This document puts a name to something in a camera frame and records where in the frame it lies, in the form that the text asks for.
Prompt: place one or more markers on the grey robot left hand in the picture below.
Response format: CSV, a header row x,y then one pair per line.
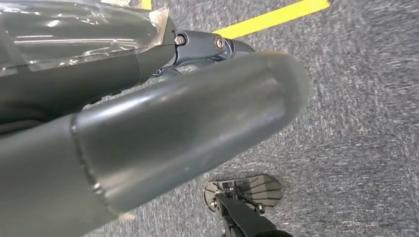
x,y
163,130

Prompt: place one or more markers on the yellow floor tape square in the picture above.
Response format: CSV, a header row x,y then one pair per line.
x,y
271,18

